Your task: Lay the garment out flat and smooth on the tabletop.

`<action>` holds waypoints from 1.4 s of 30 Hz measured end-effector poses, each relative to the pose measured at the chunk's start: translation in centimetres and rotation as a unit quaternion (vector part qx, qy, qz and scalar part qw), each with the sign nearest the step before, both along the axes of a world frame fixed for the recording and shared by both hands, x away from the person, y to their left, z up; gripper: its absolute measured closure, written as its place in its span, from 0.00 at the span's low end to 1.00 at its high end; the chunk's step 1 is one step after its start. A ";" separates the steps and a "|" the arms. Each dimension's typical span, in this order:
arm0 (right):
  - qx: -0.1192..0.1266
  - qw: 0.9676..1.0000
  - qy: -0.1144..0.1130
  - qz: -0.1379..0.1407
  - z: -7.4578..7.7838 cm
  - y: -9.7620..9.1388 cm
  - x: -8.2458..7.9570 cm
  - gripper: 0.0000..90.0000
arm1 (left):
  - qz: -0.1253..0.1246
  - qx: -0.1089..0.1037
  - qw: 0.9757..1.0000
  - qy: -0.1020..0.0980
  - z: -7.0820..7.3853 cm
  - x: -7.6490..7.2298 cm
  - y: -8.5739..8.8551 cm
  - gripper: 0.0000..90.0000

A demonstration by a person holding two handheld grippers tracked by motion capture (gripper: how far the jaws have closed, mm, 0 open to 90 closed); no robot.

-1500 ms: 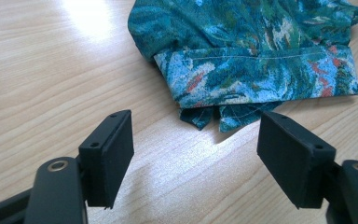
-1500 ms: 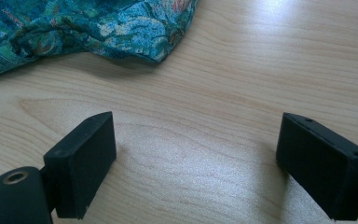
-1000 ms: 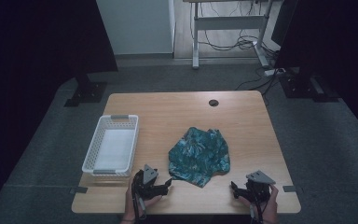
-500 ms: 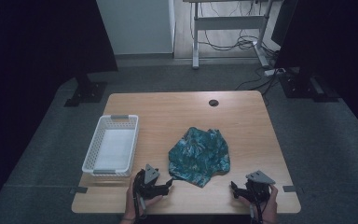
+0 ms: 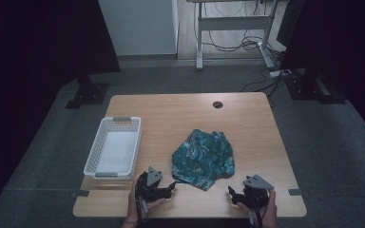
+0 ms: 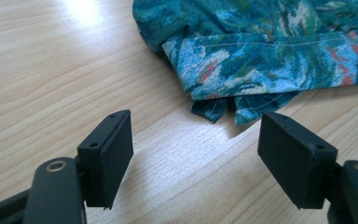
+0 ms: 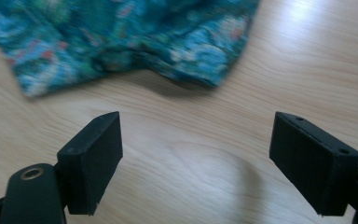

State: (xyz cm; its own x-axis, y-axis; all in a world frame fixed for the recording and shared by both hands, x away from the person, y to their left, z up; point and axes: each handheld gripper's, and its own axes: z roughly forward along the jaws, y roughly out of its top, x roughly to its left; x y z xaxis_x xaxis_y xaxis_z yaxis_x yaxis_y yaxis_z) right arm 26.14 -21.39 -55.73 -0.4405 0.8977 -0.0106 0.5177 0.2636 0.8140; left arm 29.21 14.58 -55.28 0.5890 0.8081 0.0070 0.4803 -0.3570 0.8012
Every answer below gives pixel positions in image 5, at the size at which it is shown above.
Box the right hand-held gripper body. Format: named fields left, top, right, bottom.
left=237, top=174, right=276, bottom=211

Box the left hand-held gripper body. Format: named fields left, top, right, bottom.
left=135, top=166, right=167, bottom=204

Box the teal floral shirt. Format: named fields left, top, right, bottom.
left=171, top=128, right=236, bottom=192

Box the white plastic basket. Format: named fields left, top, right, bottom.
left=83, top=116, right=143, bottom=181

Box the person's right hand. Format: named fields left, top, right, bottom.
left=236, top=189, right=279, bottom=228

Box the person's left hand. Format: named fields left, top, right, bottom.
left=123, top=180, right=167, bottom=228

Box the black stand base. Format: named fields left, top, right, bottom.
left=283, top=67, right=346, bottom=105
left=65, top=74, right=110, bottom=110

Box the white power strip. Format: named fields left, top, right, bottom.
left=269, top=68, right=293, bottom=79

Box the white panel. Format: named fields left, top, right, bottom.
left=97, top=0, right=179, bottom=57

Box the dark curtain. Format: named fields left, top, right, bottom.
left=0, top=0, right=122, bottom=219
left=279, top=0, right=365, bottom=145

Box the right hand-held gripper cable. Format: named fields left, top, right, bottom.
left=248, top=196, right=265, bottom=228

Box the black floor cable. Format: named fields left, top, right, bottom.
left=239, top=67, right=286, bottom=108

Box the tangle of black cables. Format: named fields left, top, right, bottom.
left=199, top=0, right=287, bottom=60

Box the white desk frame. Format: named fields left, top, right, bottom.
left=185, top=0, right=281, bottom=71

